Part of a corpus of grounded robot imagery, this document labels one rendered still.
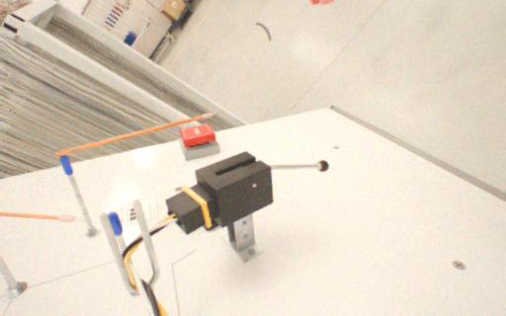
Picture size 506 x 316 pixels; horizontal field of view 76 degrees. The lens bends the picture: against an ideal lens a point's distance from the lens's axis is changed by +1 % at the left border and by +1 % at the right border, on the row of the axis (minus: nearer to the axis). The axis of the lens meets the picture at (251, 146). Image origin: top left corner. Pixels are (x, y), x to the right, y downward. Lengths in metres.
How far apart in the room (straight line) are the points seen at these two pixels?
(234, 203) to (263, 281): 0.08
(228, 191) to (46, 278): 0.20
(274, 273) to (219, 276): 0.05
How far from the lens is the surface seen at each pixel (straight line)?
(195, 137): 0.50
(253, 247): 0.33
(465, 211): 0.42
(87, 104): 0.90
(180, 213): 0.26
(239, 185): 0.27
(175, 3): 7.50
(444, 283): 0.33
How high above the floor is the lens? 1.28
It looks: 31 degrees down
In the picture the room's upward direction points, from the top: 59 degrees counter-clockwise
